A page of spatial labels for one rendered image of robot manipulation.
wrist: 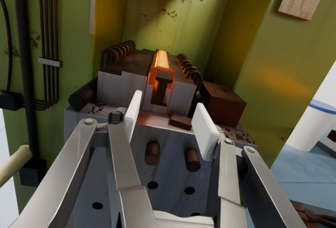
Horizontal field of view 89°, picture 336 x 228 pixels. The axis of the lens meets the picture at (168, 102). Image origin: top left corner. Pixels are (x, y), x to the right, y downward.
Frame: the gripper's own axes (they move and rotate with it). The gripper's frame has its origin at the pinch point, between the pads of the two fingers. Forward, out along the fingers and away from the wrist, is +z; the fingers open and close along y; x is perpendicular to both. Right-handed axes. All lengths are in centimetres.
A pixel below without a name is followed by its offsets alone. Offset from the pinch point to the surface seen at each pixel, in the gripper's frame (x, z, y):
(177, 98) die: -3.9, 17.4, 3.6
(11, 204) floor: -99, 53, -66
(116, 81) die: -2.9, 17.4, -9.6
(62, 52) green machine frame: -2.8, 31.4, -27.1
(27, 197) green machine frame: -61, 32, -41
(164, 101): -1.6, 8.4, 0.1
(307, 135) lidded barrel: -75, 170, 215
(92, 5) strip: 10.2, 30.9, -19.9
